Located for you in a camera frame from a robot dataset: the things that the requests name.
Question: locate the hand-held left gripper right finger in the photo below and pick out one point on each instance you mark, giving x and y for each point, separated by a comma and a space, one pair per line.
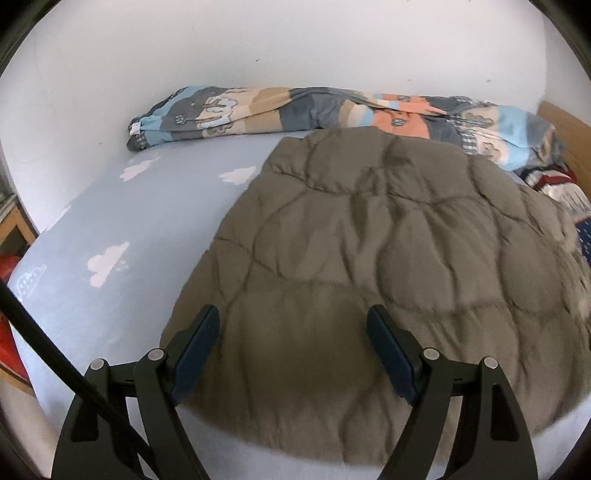
392, 355

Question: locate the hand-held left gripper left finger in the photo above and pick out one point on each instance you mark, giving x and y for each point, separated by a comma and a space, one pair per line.
194, 353

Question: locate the olive quilted hooded jacket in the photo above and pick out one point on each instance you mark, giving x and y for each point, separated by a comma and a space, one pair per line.
369, 240

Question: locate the bed with cloud-print blue sheet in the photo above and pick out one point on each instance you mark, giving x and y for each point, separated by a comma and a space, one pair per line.
138, 221

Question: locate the large red plastic bag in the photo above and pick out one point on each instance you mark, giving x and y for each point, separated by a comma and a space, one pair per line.
11, 350

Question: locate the small red plastic bag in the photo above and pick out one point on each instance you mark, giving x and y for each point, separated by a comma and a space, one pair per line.
8, 267

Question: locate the wooden bedside shelf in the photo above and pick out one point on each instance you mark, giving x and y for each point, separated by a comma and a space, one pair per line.
14, 224

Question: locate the rolled patchwork cartoon quilt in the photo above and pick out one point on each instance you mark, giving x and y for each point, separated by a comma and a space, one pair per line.
231, 115

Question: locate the star and stripe print pillow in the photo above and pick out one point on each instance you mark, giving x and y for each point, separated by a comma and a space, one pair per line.
563, 184

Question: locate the wooden headboard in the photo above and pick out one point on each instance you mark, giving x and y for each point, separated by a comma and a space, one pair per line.
572, 134

